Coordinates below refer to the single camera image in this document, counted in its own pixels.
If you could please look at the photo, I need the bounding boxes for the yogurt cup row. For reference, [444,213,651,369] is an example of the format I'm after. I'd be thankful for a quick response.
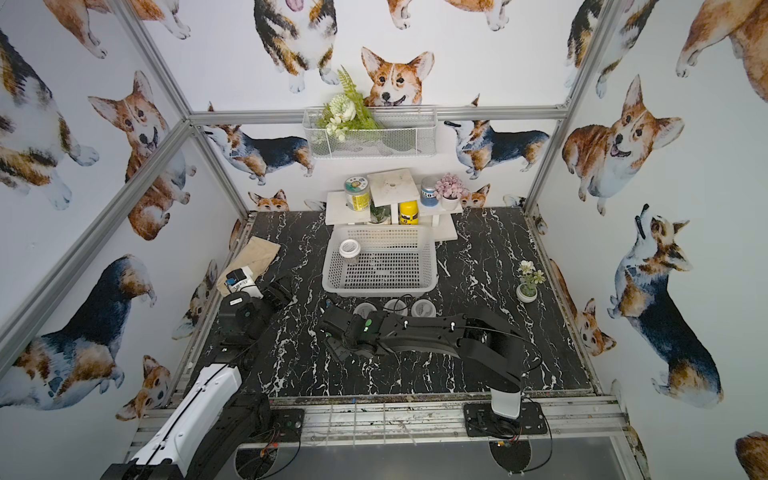
[383,299,408,316]
[411,299,437,318]
[338,239,361,264]
[354,302,378,319]

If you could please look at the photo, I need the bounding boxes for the white plastic perforated basket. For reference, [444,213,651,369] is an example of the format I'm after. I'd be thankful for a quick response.
[322,225,438,297]

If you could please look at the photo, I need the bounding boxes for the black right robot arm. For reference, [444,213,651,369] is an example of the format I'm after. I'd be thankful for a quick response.
[317,305,535,420]

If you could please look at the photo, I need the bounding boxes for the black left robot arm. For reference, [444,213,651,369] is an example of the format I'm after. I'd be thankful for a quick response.
[102,276,294,479]

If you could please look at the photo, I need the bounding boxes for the beige work glove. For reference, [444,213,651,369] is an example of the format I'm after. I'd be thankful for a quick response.
[216,237,280,296]

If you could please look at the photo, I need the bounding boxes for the small green plant pot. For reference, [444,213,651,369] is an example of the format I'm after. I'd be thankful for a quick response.
[369,205,392,225]

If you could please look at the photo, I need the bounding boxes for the yellow sunflower seed can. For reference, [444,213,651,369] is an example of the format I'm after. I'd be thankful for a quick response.
[344,176,371,211]

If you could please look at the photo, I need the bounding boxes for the white wooden tiered shelf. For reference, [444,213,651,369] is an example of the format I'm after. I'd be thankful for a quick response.
[325,169,463,242]

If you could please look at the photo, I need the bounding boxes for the blue white small jar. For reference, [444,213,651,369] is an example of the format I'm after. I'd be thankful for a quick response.
[420,176,439,208]

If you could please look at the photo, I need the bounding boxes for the pink flower pot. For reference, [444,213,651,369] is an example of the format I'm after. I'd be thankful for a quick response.
[435,173,469,211]

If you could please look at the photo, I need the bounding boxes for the small white potted flower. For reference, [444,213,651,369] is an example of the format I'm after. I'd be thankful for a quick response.
[516,260,545,303]

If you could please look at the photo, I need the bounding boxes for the artificial green fern flowers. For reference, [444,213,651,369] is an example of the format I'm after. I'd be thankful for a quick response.
[316,66,380,142]

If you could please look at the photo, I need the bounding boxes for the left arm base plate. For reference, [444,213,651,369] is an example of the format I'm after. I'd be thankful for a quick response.
[239,408,306,445]

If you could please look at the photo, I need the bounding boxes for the aluminium frame rail front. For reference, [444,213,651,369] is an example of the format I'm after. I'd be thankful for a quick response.
[128,395,628,451]

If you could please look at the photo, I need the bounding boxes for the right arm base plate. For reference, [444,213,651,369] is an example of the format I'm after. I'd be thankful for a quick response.
[463,401,549,439]

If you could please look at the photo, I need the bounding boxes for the white wire wall basket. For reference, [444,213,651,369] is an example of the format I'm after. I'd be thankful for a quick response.
[302,107,437,159]

